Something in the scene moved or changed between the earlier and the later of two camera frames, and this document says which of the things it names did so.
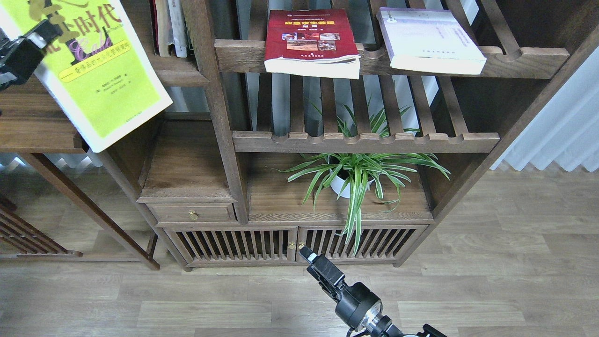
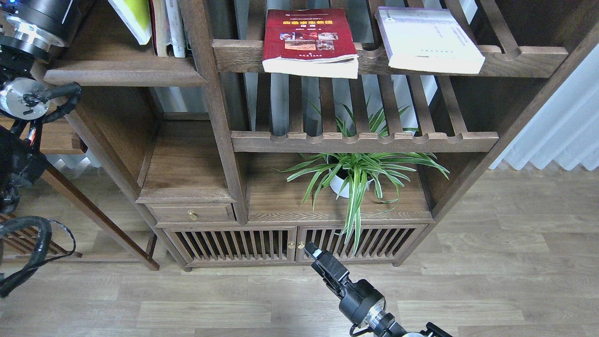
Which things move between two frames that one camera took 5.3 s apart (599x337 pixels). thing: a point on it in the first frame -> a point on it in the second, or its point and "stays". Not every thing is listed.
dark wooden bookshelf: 306,134 stays
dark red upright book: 155,26 stays
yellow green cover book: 98,70 -> 136,13
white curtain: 566,132 stays
